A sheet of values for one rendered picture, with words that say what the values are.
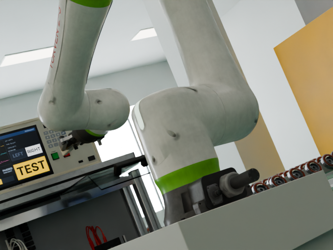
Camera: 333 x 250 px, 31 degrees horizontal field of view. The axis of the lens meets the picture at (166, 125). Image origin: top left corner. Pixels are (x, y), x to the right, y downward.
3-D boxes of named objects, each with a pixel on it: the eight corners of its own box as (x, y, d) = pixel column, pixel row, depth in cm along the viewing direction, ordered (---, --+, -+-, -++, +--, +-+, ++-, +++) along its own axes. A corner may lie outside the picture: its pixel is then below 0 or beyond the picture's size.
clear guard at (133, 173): (172, 165, 175) (164, 146, 176) (101, 190, 162) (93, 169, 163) (127, 190, 202) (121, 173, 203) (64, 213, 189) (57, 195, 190)
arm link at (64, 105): (119, 10, 128) (103, -14, 136) (69, 5, 123) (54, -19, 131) (84, 140, 148) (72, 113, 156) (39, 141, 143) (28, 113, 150)
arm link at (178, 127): (246, 164, 114) (211, 74, 117) (186, 183, 104) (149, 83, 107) (205, 183, 124) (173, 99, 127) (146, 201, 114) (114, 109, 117)
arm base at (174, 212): (289, 181, 99) (275, 148, 100) (216, 208, 92) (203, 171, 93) (216, 210, 122) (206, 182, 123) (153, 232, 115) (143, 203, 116)
